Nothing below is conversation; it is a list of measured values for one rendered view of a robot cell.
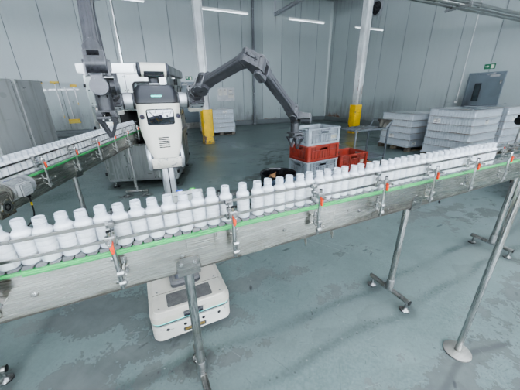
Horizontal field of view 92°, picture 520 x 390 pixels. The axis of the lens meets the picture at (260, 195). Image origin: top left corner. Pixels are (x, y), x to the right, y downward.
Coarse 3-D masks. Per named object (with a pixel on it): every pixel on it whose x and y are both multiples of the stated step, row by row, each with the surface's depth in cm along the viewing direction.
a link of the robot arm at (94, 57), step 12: (84, 0) 94; (84, 12) 92; (84, 24) 90; (84, 36) 89; (96, 36) 91; (84, 48) 87; (96, 48) 89; (84, 60) 86; (96, 60) 87; (96, 72) 90
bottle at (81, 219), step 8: (80, 208) 90; (80, 216) 88; (80, 224) 88; (88, 224) 90; (80, 232) 89; (88, 232) 90; (80, 240) 90; (88, 240) 91; (96, 240) 94; (80, 248) 92; (88, 248) 92; (96, 248) 94
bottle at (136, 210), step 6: (132, 204) 95; (138, 204) 96; (132, 210) 96; (138, 210) 97; (144, 210) 99; (132, 216) 96; (138, 216) 96; (132, 222) 97; (138, 222) 97; (144, 222) 99; (132, 228) 98; (138, 228) 98; (144, 228) 99; (144, 234) 100; (138, 240) 100
